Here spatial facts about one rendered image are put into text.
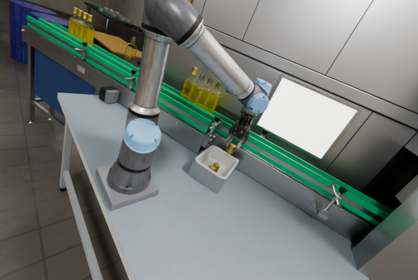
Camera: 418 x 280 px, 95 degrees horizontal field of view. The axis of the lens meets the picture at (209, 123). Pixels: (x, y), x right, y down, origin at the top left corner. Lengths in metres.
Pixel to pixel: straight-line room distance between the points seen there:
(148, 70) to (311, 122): 0.89
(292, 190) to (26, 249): 1.47
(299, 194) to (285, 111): 0.45
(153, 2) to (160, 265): 0.70
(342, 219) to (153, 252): 0.89
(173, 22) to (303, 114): 0.88
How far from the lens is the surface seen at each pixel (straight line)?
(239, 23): 1.29
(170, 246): 0.72
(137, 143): 0.63
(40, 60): 2.16
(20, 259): 1.58
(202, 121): 1.05
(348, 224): 1.25
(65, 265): 1.52
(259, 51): 1.21
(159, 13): 0.55
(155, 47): 0.67
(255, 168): 1.12
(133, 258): 0.68
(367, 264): 1.16
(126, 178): 0.73
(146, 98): 0.72
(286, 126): 1.21
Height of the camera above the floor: 1.35
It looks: 23 degrees down
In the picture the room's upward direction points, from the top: 23 degrees clockwise
